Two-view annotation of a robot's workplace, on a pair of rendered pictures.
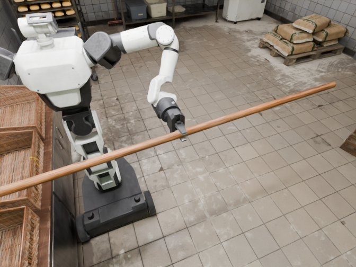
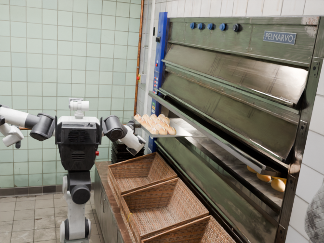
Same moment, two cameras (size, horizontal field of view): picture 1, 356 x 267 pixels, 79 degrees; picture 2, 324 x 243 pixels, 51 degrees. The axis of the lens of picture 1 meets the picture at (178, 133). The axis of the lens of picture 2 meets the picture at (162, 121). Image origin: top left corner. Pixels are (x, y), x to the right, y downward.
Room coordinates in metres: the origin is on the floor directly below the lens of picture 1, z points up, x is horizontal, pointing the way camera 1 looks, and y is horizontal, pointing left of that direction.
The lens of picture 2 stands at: (2.95, 1.10, 1.99)
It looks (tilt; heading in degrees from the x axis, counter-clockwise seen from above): 15 degrees down; 181
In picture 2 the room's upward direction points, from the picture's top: 5 degrees clockwise
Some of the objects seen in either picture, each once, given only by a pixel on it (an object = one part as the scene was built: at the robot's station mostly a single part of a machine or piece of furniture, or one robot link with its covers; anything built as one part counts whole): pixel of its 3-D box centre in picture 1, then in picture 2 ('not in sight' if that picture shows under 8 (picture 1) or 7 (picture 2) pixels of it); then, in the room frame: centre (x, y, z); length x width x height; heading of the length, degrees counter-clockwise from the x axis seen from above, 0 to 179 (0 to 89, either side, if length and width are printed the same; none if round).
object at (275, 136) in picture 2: not in sight; (207, 101); (0.61, 1.35, 1.54); 1.79 x 0.11 x 0.19; 21
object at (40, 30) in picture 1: (38, 29); (80, 107); (0.87, 0.54, 1.47); 0.10 x 0.07 x 0.09; 106
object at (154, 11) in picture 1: (155, 7); not in sight; (5.19, 0.48, 0.35); 0.50 x 0.36 x 0.24; 23
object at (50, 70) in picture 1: (61, 69); (78, 141); (0.93, 0.55, 1.27); 0.34 x 0.30 x 0.36; 106
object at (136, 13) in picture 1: (136, 9); not in sight; (5.04, 0.87, 0.35); 0.50 x 0.36 x 0.24; 21
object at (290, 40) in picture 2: not in sight; (219, 34); (0.60, 1.38, 1.99); 1.80 x 0.08 x 0.21; 21
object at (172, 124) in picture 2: not in sight; (160, 125); (0.11, 1.03, 1.19); 0.55 x 0.36 x 0.03; 24
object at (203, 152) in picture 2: not in sight; (203, 152); (0.60, 1.38, 1.16); 1.80 x 0.06 x 0.04; 21
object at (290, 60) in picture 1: (300, 46); not in sight; (3.88, -2.21, 0.07); 1.20 x 0.80 x 0.14; 111
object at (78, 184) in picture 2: (78, 109); (78, 182); (0.96, 0.56, 1.00); 0.28 x 0.13 x 0.18; 23
